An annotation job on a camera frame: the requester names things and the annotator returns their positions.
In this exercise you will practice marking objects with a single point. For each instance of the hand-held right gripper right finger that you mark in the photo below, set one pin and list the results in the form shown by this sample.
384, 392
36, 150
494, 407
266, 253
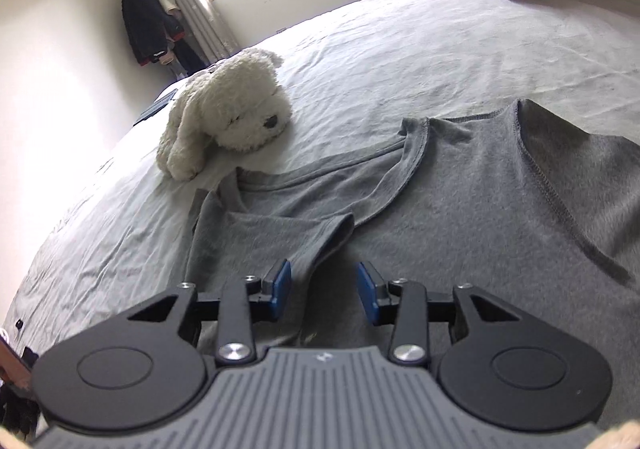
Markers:
367, 291

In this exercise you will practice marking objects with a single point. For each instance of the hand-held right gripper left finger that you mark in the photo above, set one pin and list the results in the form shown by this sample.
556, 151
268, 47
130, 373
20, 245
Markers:
282, 289

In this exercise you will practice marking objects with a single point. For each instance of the grey shirt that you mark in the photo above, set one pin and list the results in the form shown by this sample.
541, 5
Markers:
475, 189

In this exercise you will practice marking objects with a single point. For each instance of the white plush dog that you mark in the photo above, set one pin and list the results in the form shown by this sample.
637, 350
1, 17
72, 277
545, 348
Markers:
225, 104

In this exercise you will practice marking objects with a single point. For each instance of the dark tablet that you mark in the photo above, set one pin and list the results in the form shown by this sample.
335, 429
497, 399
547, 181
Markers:
155, 108

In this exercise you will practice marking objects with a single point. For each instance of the black cloth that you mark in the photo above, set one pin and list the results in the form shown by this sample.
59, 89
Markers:
17, 409

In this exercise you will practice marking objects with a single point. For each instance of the hanging dark jacket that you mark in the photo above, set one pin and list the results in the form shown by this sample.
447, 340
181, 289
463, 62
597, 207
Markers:
147, 24

